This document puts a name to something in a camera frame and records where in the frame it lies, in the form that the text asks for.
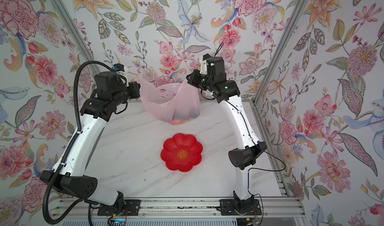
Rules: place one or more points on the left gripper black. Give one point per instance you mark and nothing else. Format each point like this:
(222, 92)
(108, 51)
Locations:
(136, 92)

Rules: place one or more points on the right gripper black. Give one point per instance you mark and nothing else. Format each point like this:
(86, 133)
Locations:
(197, 76)

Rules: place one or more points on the pink plastic bag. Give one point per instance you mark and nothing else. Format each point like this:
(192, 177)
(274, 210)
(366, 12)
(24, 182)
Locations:
(173, 103)

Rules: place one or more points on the red flower-shaped plate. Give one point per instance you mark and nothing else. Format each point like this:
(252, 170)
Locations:
(181, 153)

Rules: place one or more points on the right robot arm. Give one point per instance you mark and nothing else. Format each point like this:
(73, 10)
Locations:
(249, 148)

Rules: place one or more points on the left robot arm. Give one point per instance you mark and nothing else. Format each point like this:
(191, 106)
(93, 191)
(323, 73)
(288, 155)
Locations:
(68, 174)

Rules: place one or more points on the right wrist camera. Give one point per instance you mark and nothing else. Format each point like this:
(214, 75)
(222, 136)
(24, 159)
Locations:
(204, 65)

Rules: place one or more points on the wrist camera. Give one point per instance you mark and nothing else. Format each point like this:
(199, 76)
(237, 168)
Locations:
(204, 65)
(121, 71)

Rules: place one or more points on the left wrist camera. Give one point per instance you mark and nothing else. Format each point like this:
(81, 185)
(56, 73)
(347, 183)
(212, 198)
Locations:
(121, 71)

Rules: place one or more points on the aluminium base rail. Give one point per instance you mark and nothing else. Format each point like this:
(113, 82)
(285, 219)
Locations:
(266, 207)

